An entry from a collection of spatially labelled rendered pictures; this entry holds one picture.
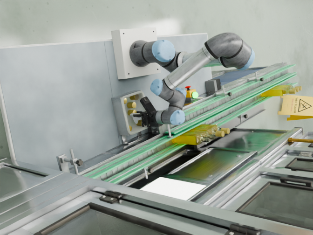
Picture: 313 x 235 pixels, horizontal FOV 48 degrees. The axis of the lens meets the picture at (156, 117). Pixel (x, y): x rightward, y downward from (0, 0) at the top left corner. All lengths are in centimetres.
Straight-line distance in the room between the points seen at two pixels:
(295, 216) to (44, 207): 97
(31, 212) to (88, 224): 19
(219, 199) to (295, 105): 381
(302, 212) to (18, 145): 126
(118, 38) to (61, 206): 117
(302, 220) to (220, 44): 80
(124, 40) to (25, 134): 74
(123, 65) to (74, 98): 34
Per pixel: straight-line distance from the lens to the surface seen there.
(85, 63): 193
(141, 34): 210
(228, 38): 165
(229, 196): 172
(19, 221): 103
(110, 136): 202
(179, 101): 183
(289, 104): 539
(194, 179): 185
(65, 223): 98
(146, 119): 194
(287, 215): 158
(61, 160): 172
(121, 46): 200
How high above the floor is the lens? 233
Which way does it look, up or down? 44 degrees down
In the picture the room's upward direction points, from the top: 92 degrees clockwise
